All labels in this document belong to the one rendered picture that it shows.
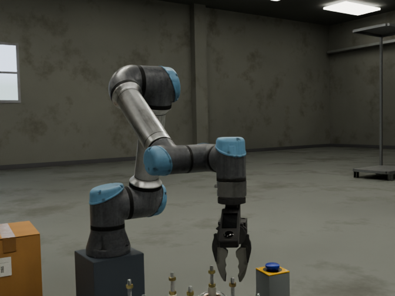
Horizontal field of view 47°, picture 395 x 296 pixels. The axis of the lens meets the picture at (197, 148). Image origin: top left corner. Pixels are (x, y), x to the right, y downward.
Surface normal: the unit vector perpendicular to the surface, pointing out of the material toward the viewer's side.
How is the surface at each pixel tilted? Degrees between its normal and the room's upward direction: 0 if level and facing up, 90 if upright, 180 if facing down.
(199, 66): 90
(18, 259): 90
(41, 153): 90
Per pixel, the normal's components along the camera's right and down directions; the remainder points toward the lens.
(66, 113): 0.56, 0.04
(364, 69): -0.83, 0.05
